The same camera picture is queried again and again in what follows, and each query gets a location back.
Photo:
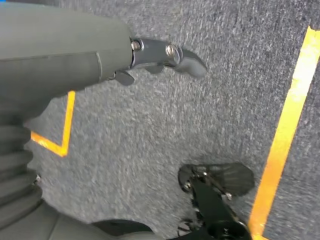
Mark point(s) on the yellow floor tape square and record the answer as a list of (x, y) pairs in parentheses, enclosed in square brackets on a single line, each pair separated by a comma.
[(282, 139), (66, 126)]

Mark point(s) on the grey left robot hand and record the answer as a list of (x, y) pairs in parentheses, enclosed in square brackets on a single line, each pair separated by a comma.
[(62, 46)]

